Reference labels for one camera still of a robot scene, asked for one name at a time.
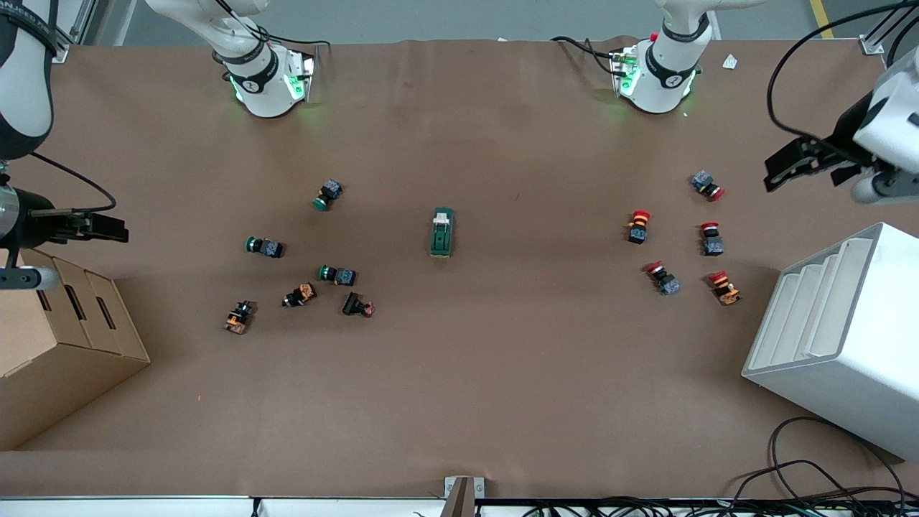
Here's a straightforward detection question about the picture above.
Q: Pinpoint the green load switch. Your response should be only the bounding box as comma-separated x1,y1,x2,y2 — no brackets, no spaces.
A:
429,207,455,259

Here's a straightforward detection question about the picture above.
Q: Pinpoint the brown cardboard box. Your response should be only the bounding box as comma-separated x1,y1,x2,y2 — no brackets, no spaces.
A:
0,244,151,452

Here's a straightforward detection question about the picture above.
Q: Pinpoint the white stepped plastic rack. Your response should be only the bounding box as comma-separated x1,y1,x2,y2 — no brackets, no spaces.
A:
742,222,919,462

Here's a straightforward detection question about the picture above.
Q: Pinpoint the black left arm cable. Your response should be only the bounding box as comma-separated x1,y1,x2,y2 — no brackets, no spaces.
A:
766,0,919,141

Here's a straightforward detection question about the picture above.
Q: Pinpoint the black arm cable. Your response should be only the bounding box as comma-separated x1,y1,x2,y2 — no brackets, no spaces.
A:
766,0,919,141
212,0,331,50

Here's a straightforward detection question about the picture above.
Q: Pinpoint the aluminium frame post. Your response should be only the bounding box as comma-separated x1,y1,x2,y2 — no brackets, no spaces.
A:
50,0,98,65
860,0,919,55

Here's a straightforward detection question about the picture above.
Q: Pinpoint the black orange button switch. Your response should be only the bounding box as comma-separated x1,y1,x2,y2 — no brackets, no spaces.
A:
281,282,319,309
223,300,256,335

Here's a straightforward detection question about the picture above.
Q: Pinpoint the black left base cable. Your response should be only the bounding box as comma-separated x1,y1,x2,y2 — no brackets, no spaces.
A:
551,35,622,77

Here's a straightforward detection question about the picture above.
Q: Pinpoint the black switch with red lamp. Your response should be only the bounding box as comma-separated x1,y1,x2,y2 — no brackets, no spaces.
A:
341,291,377,318

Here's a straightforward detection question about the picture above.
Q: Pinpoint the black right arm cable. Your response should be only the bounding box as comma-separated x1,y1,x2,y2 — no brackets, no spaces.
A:
212,0,331,50

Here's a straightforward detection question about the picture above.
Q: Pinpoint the black floor cable bundle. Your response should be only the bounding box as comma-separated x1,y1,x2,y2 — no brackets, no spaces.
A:
517,416,919,517

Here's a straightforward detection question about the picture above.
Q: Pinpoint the metal table edge bracket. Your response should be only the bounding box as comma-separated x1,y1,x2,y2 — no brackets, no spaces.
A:
444,476,485,517

